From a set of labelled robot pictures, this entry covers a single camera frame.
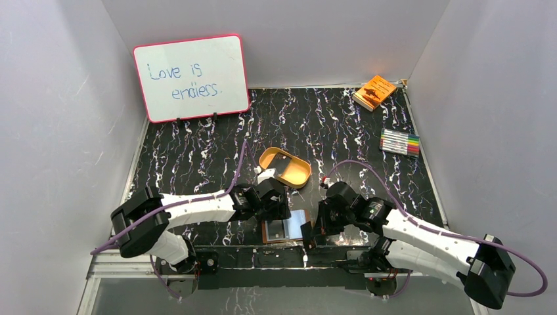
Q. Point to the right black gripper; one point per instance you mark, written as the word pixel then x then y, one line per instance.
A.
pixel 322 226

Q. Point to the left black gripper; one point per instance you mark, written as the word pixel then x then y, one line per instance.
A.
pixel 276 209

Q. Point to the brown leather card holder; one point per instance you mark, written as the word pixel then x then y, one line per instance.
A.
pixel 291 227

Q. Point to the black credit card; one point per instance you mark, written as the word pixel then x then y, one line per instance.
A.
pixel 275 230
pixel 279 163

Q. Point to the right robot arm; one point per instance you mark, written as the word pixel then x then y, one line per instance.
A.
pixel 481 268

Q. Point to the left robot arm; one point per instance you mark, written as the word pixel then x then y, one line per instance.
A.
pixel 143 223

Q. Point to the orange oval tray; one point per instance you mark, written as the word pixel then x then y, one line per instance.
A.
pixel 296 174

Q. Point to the coloured marker pen set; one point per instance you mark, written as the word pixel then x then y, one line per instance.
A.
pixel 400 143

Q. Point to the pink framed whiteboard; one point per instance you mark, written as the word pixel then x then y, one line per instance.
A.
pixel 192 78

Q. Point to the orange book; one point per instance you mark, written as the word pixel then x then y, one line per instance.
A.
pixel 373 93

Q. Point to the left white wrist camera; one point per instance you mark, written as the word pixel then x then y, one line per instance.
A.
pixel 266 174

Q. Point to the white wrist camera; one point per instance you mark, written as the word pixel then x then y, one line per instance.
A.
pixel 266 174
pixel 325 182

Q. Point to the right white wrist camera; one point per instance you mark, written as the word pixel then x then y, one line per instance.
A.
pixel 325 182

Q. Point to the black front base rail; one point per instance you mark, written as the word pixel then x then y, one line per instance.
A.
pixel 290 266

